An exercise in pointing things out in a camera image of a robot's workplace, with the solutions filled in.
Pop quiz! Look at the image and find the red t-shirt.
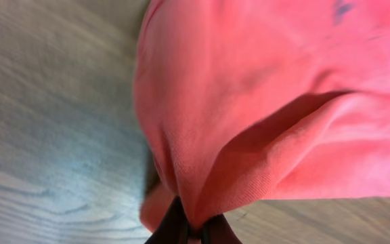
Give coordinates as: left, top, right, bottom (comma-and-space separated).
134, 0, 390, 230

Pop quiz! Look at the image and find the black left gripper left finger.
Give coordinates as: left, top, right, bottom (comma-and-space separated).
145, 197, 190, 244

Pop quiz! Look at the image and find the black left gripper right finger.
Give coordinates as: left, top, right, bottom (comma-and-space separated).
200, 214, 242, 244

